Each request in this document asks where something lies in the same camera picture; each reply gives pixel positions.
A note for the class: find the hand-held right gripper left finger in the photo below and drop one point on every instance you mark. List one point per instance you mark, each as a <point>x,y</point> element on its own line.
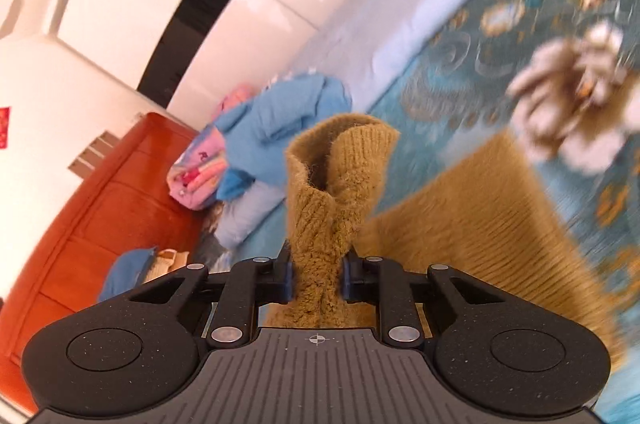
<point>286,278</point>

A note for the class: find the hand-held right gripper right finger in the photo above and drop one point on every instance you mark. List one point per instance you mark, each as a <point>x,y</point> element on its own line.
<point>346,280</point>

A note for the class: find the olive knit sweater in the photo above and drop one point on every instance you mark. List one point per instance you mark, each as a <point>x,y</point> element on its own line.
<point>325,224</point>

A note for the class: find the pink printed folded blanket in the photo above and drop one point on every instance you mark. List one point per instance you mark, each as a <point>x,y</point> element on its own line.
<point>200,174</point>

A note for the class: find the blue garment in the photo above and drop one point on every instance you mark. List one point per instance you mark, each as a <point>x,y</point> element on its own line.
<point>280,123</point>

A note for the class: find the wooden headboard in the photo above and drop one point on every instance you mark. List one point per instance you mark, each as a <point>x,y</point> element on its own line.
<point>100,214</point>

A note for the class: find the teal floral bed blanket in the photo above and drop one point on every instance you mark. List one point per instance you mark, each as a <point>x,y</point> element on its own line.
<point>450,68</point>

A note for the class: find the light blue quilt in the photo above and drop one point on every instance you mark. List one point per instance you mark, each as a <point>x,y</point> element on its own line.
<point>380,33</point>

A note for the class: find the red paper sticker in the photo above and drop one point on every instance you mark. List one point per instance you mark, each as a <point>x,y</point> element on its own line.
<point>4,127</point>

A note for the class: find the brown square wall decoration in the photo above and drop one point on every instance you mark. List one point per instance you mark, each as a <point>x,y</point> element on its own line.
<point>95,151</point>

